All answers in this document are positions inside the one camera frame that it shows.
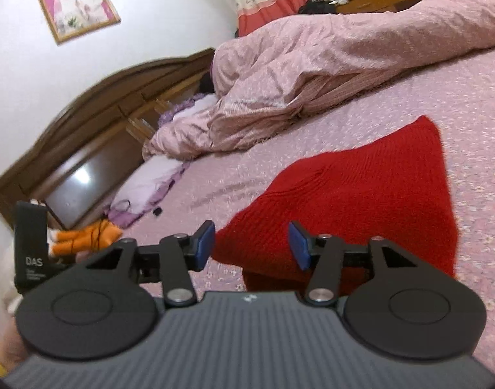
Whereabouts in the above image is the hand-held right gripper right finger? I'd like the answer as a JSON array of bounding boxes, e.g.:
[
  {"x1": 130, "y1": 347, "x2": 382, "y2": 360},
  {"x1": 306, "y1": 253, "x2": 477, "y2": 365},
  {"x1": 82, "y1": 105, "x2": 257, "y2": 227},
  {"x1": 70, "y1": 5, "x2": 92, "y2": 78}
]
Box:
[{"x1": 288, "y1": 221, "x2": 420, "y2": 306}]

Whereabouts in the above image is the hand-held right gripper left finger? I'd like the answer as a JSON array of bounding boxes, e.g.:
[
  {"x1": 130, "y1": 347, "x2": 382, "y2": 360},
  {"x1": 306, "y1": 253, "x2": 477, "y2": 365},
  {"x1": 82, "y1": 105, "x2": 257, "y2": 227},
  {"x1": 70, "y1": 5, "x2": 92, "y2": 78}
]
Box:
[{"x1": 81, "y1": 220, "x2": 216, "y2": 306}]

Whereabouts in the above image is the red knitted sweater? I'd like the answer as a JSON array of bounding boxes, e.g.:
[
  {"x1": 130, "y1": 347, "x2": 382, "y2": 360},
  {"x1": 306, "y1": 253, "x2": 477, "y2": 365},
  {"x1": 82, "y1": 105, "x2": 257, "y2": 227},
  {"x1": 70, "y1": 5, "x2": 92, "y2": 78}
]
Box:
[{"x1": 211, "y1": 115, "x2": 461, "y2": 296}]

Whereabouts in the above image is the person's left forearm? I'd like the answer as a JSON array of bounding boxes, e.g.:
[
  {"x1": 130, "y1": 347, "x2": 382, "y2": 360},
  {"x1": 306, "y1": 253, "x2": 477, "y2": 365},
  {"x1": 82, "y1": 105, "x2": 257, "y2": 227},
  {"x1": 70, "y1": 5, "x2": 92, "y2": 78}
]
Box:
[{"x1": 0, "y1": 320, "x2": 29, "y2": 373}]

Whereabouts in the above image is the orange plush toy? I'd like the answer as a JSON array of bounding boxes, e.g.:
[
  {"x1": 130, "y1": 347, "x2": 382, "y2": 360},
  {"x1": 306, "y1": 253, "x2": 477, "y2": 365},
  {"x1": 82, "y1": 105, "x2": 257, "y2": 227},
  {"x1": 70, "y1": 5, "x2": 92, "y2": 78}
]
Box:
[{"x1": 30, "y1": 198, "x2": 122, "y2": 258}]

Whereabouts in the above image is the lilac frilled pillow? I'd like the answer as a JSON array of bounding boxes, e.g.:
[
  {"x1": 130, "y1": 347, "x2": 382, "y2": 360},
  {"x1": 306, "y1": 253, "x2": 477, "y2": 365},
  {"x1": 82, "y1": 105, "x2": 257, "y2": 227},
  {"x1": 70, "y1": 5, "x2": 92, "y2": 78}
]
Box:
[
  {"x1": 156, "y1": 91, "x2": 218, "y2": 130},
  {"x1": 105, "y1": 156, "x2": 191, "y2": 228}
]

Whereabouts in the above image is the wooden headboard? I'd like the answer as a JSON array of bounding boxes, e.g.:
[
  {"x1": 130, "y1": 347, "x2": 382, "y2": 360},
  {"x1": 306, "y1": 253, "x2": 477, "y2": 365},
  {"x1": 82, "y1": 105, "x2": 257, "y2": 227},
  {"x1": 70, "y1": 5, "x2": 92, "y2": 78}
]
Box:
[{"x1": 0, "y1": 48, "x2": 216, "y2": 230}]

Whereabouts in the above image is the pink quilt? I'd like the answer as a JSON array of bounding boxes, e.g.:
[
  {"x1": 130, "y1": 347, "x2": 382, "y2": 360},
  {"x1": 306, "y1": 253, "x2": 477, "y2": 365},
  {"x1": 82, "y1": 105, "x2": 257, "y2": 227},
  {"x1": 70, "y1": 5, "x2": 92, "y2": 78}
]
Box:
[{"x1": 142, "y1": 0, "x2": 495, "y2": 160}]

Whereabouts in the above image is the bed with pink sheet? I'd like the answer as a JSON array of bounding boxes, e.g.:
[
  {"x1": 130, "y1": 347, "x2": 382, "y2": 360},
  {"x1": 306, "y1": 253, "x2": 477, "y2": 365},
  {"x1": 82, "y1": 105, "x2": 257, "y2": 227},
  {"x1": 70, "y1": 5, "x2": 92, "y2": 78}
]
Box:
[{"x1": 105, "y1": 44, "x2": 495, "y2": 373}]

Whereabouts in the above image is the thin black cable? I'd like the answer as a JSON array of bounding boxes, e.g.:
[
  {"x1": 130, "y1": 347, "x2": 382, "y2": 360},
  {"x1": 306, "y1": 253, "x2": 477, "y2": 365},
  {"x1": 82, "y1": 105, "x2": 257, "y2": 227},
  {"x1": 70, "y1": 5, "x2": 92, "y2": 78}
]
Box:
[{"x1": 89, "y1": 198, "x2": 132, "y2": 252}]

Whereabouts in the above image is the framed wall photo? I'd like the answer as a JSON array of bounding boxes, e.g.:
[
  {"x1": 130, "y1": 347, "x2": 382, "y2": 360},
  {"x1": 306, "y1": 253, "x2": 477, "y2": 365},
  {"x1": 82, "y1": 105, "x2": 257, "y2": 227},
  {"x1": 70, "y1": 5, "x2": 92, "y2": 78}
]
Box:
[{"x1": 34, "y1": 0, "x2": 122, "y2": 45}]

